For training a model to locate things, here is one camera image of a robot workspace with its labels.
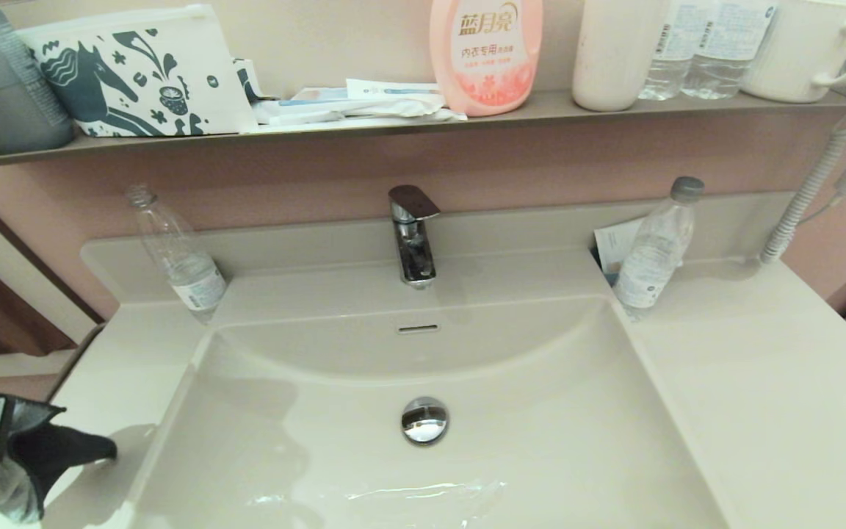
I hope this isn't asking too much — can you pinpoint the pink laundry detergent bottle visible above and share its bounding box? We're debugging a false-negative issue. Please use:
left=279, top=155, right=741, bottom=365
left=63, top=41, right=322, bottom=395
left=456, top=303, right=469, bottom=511
left=429, top=0, right=543, bottom=118

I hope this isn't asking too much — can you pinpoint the clear uncapped plastic bottle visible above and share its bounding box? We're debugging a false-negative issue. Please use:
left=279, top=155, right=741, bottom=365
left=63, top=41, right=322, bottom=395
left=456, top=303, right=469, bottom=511
left=128, top=184, right=229, bottom=324

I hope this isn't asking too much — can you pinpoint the blue grey fleece cloth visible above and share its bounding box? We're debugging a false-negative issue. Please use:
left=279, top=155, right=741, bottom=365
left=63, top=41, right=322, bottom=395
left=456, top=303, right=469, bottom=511
left=0, top=398, right=118, bottom=525

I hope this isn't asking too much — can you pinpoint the white ribbed mug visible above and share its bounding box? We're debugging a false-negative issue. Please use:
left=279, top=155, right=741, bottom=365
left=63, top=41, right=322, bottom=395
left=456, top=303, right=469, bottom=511
left=740, top=0, right=846, bottom=104

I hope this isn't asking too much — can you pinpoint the white ceramic sink vanity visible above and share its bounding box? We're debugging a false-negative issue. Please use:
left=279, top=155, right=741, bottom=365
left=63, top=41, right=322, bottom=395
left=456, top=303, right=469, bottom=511
left=0, top=192, right=846, bottom=529

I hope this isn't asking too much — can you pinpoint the grey wall shelf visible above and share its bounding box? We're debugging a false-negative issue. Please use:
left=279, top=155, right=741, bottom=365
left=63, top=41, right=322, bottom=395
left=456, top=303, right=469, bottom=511
left=0, top=89, right=846, bottom=172

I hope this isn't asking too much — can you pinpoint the crumpled white plastic packet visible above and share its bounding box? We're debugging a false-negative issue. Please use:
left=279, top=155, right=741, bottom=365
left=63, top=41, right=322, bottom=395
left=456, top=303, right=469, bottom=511
left=253, top=93, right=466, bottom=126

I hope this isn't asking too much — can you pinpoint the white coiled cord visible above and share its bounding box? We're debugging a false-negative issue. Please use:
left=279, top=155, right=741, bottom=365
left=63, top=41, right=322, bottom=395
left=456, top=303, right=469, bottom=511
left=759, top=121, right=846, bottom=264

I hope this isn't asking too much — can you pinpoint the brown hanging cloth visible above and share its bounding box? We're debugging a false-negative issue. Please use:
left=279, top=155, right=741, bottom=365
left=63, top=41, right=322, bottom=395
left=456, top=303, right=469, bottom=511
left=0, top=273, right=79, bottom=359

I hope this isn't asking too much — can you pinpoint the grey cylindrical bottle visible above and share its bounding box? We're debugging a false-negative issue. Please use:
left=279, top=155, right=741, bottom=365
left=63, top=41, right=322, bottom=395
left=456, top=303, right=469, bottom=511
left=0, top=0, right=76, bottom=155

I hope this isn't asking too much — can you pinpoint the white pouch with horse print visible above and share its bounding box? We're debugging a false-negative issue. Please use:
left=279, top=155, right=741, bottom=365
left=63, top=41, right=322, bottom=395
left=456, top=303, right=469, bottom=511
left=18, top=4, right=259, bottom=138

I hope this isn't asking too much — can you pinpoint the chrome drain stopper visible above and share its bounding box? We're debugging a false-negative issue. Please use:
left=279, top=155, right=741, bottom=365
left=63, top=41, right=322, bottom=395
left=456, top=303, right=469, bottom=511
left=402, top=397, right=449, bottom=445

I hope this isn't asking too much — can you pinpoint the clear labelled water bottle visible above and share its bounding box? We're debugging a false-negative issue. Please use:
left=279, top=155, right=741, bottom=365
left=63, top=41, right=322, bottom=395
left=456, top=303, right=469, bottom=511
left=637, top=0, right=717, bottom=101
left=681, top=0, right=776, bottom=100

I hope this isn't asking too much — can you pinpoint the small white patterned box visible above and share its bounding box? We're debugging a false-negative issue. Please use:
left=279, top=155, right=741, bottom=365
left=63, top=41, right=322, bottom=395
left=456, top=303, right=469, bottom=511
left=234, top=58, right=278, bottom=103

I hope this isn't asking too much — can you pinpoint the white paper card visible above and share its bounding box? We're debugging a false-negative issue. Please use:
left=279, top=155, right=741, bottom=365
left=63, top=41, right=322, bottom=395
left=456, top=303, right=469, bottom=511
left=593, top=218, right=684, bottom=287

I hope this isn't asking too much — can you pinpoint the cream tumbler cup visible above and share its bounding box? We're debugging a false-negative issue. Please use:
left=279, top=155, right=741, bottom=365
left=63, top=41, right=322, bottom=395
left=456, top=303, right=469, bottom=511
left=571, top=0, right=670, bottom=112

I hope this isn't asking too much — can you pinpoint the white blue toothbrush packet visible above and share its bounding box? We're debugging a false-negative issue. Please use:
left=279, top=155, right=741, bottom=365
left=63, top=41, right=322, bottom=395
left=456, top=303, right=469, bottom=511
left=346, top=78, right=444, bottom=100

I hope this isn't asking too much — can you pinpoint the chrome sink faucet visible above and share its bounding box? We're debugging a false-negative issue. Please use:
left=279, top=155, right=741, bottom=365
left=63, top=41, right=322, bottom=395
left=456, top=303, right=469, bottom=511
left=388, top=184, right=441, bottom=289

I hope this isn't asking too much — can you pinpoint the clear bottle with grey cap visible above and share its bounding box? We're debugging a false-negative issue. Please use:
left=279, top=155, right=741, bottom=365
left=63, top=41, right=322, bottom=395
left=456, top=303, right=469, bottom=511
left=612, top=176, right=705, bottom=320

